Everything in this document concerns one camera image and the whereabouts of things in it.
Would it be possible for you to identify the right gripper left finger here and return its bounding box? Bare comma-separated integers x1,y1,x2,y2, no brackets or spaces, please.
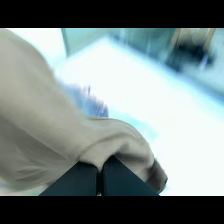
39,161,100,197

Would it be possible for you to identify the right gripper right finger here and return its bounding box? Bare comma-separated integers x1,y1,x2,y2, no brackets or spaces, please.
100,155,160,197

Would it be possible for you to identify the beige shirt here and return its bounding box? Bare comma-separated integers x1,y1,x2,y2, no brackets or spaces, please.
0,28,169,197

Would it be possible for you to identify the blue garment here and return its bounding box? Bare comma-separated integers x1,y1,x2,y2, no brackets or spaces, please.
61,83,110,119

